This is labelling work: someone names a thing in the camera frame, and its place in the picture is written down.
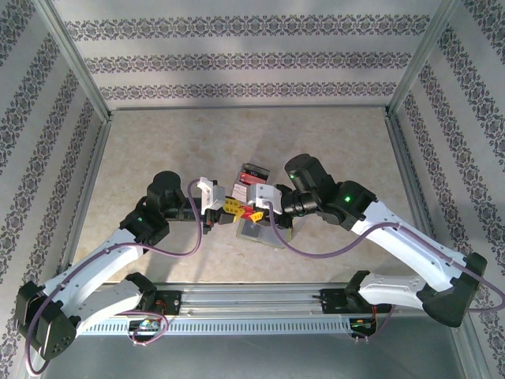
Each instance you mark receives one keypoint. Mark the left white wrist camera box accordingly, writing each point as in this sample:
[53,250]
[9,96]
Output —
[211,195]

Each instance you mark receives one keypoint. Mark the clear acrylic card box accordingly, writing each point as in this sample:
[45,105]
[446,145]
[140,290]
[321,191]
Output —
[241,200]

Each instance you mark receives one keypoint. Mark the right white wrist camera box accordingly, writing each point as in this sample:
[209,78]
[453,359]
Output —
[266,195]

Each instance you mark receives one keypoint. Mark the aluminium frame post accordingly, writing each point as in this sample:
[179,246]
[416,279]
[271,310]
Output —
[75,63]
[424,59]

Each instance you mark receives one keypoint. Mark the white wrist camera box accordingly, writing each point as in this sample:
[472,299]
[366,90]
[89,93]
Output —
[266,195]
[211,195]

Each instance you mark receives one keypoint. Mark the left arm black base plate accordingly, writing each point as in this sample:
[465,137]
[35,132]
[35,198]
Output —
[173,304]

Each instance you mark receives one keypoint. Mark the olive green card holder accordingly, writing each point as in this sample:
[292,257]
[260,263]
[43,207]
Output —
[250,231]

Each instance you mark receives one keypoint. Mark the black credit card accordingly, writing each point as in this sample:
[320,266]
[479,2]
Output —
[258,170]

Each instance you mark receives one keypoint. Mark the aluminium side rail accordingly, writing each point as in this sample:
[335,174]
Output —
[91,173]
[412,177]

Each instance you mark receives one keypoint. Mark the dark red credit card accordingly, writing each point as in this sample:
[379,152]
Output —
[256,179]

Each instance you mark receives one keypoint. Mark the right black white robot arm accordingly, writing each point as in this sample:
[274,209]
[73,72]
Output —
[414,245]

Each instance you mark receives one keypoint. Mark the aluminium back rail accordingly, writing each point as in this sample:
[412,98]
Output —
[248,107]

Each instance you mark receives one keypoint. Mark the pink white patterned card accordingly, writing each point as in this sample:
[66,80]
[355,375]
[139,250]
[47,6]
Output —
[242,193]

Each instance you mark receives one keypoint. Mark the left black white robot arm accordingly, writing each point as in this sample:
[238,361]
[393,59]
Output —
[98,260]

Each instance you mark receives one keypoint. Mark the grey metal sheet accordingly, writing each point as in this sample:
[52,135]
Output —
[252,359]

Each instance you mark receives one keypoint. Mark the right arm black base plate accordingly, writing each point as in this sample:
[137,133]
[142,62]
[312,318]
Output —
[331,302]

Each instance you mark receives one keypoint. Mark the aluminium front rail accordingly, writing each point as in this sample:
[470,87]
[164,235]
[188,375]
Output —
[252,300]

